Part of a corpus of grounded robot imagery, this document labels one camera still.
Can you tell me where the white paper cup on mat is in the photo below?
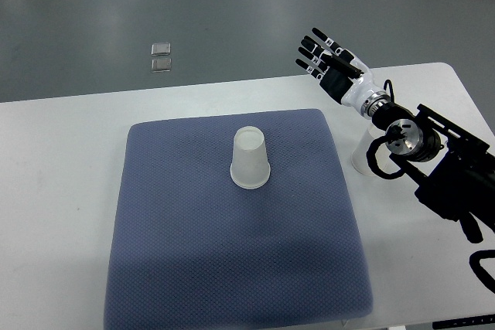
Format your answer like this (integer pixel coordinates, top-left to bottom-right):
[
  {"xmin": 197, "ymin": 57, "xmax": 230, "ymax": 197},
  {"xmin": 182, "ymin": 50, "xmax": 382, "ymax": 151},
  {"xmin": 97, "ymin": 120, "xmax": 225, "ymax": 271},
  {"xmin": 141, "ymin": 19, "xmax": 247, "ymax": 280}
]
[{"xmin": 230, "ymin": 126, "xmax": 271, "ymax": 189}]

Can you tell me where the black table control panel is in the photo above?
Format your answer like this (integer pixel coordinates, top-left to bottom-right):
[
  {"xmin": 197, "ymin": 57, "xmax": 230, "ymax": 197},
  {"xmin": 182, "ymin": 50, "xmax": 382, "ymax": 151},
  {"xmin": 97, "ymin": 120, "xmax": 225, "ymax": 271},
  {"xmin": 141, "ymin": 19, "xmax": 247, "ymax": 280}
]
[{"xmin": 432, "ymin": 315, "xmax": 494, "ymax": 329}]

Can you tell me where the blue mesh fabric mat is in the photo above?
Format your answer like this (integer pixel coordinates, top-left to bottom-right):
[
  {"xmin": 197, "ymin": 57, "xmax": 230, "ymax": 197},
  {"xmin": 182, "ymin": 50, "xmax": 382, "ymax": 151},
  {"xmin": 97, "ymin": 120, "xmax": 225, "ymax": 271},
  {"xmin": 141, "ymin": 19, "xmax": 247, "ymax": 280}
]
[{"xmin": 104, "ymin": 109, "xmax": 373, "ymax": 329}]

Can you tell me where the metal floor plate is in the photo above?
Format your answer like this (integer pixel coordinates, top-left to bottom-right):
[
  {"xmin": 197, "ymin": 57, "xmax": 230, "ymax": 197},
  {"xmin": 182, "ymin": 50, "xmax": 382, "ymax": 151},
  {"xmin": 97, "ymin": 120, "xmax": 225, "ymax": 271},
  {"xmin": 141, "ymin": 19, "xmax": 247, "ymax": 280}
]
[
  {"xmin": 151, "ymin": 58, "xmax": 172, "ymax": 73},
  {"xmin": 151, "ymin": 42, "xmax": 171, "ymax": 56}
]

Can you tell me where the lower metal floor plate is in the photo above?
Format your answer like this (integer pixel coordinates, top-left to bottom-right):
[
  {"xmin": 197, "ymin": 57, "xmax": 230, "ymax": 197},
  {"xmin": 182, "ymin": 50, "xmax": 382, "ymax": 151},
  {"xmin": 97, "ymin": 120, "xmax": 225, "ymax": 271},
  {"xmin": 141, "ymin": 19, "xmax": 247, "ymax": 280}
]
[{"xmin": 151, "ymin": 58, "xmax": 172, "ymax": 73}]

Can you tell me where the black cable loop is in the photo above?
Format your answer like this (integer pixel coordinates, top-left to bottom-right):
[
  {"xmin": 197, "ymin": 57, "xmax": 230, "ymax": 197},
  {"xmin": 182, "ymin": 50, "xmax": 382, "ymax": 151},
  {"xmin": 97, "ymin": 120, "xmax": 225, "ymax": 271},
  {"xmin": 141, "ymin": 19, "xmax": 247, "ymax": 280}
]
[{"xmin": 469, "ymin": 249, "xmax": 495, "ymax": 294}]

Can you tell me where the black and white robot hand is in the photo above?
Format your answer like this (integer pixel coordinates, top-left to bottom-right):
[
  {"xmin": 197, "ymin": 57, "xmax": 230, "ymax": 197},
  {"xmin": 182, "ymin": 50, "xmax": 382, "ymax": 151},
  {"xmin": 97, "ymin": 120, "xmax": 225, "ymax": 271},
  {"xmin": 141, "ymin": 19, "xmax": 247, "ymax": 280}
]
[{"xmin": 295, "ymin": 28, "xmax": 392, "ymax": 118}]

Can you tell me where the white paper cup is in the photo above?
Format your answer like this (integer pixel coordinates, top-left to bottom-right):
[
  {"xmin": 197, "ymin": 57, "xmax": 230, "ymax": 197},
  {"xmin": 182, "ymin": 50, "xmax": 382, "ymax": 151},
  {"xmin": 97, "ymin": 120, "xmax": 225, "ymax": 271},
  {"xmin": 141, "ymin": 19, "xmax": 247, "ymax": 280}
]
[
  {"xmin": 230, "ymin": 126, "xmax": 271, "ymax": 189},
  {"xmin": 351, "ymin": 124, "xmax": 399, "ymax": 176}
]

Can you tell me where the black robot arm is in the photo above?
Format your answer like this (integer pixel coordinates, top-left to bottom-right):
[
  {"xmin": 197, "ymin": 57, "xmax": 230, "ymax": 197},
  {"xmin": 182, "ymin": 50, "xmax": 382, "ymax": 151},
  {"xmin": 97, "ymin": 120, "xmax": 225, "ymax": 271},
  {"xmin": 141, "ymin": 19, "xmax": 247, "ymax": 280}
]
[{"xmin": 366, "ymin": 80, "xmax": 494, "ymax": 243}]

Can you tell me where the upper metal floor plate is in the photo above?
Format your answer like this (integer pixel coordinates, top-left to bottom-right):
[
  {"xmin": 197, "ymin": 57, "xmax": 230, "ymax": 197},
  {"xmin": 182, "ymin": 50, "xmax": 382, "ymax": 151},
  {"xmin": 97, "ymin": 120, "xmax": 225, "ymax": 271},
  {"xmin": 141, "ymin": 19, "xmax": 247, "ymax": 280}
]
[{"xmin": 151, "ymin": 42, "xmax": 171, "ymax": 56}]

